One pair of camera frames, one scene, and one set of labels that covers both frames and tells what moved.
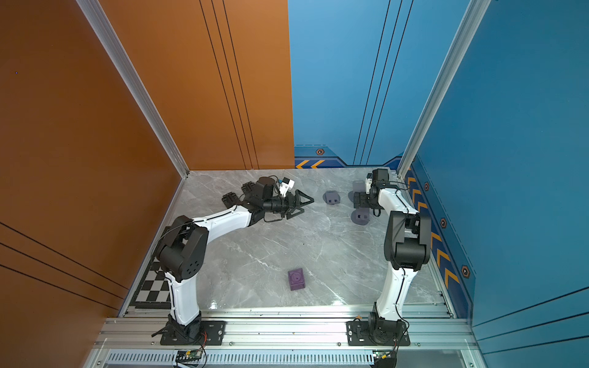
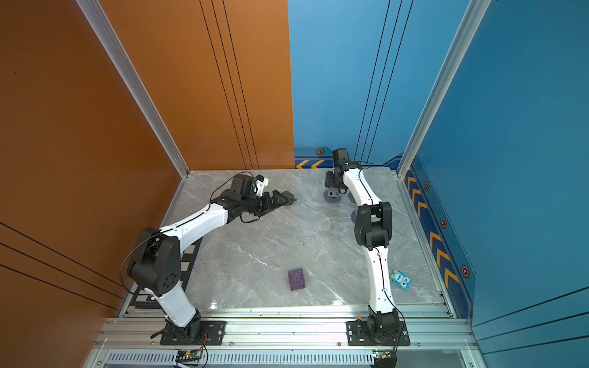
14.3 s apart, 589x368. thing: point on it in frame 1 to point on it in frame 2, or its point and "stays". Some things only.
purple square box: (296, 279) stays
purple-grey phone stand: (331, 197) stays
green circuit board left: (187, 356) stays
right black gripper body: (364, 200) to (330, 180)
